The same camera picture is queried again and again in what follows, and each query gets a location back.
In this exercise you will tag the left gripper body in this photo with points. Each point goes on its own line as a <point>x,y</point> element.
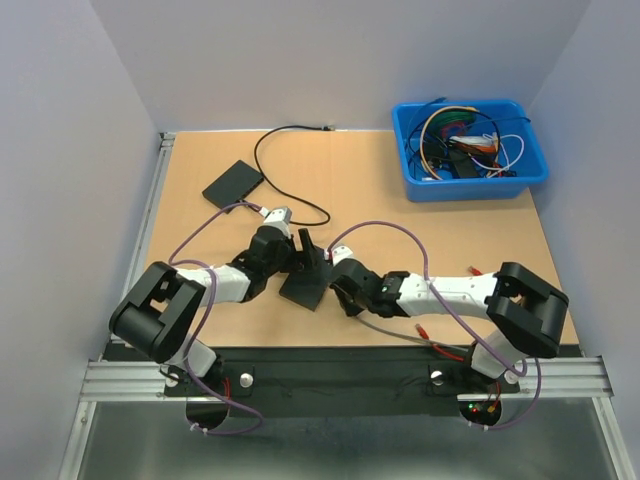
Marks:
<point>288,259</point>

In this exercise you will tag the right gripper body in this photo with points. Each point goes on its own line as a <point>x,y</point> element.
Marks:
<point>352,304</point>

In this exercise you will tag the black network switch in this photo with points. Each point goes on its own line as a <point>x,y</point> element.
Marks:
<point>233,185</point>
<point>306,288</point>

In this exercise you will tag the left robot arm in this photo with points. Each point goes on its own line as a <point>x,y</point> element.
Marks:
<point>157,313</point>

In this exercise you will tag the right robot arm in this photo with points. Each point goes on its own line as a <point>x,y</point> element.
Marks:
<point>512,313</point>

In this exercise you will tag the blue plastic bin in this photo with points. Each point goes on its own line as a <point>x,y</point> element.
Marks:
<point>476,150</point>

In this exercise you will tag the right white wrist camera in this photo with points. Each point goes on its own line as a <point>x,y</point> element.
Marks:
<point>338,253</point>

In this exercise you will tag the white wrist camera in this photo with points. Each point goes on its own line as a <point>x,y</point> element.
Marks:
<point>338,253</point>
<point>278,218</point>

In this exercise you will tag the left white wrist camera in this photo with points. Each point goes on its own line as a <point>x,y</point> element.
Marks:
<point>278,218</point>

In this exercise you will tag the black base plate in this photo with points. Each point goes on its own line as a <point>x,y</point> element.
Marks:
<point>304,382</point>

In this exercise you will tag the aluminium frame rail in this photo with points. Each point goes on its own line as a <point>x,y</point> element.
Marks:
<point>142,381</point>

